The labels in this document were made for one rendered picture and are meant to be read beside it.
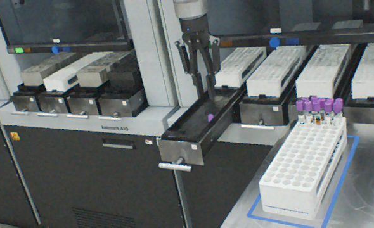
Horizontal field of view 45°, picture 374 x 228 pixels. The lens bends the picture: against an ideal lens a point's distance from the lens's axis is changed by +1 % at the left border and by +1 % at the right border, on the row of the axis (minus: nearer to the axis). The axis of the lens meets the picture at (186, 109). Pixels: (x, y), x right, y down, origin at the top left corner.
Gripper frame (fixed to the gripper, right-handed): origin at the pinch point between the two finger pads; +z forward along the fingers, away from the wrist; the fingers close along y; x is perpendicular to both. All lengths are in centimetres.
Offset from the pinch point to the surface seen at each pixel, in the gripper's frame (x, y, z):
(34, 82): -19, 89, 8
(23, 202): -11, 116, 68
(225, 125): -3.6, -2.6, 14.2
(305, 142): 21.3, -33.2, 3.5
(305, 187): 37, -37, 3
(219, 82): -21.7, 6.1, 8.2
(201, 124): 2.4, 2.2, 11.2
